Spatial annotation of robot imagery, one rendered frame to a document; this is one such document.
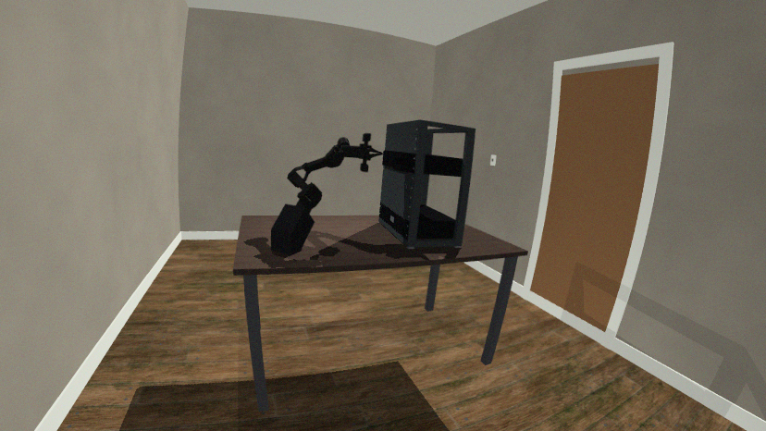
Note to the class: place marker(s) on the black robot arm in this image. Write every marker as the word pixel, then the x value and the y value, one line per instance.
pixel 310 195

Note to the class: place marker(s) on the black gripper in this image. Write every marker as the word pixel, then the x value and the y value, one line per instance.
pixel 366 139

